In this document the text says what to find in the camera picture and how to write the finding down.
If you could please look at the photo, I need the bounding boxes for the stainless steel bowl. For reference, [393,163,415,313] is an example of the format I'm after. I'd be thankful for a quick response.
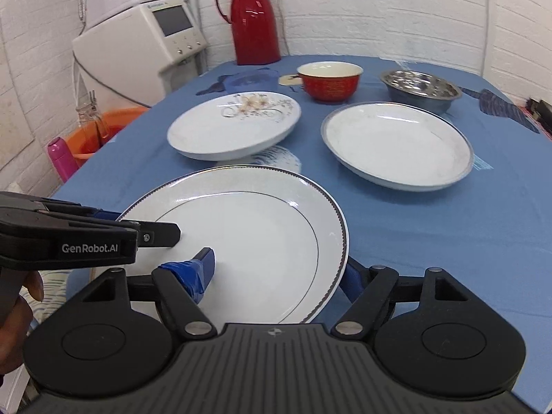
[380,69,462,115]

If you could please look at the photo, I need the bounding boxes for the white plate silver rim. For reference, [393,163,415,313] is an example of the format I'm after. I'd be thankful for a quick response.
[321,102,474,193]

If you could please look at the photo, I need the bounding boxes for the red thermos jug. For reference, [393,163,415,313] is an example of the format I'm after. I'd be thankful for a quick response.
[215,0,281,66]

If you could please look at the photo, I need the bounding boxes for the person's left hand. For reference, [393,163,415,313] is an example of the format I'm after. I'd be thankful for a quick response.
[0,271,44,376]

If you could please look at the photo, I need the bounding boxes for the white floral plate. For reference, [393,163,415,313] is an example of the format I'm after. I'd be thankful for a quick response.
[167,92,301,162]

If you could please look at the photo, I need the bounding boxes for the red ceramic bowl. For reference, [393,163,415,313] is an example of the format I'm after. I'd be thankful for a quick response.
[297,61,363,103]

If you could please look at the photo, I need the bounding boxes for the grey cable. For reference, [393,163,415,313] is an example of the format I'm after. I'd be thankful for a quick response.
[72,50,153,109]

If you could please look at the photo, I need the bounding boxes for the white appliance with screen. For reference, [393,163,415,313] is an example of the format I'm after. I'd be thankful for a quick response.
[73,0,208,112]

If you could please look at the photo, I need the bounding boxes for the white plate thin dark rim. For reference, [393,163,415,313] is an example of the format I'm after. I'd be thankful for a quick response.
[89,164,350,326]

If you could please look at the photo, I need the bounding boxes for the orange plastic basin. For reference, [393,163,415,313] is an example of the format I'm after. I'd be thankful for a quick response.
[66,108,147,166]

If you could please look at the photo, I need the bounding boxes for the pink bottle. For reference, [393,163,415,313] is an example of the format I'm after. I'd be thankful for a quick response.
[47,137,80,182]

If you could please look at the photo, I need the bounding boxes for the blue transparent plastic bowl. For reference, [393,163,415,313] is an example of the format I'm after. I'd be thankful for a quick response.
[224,68,280,93]

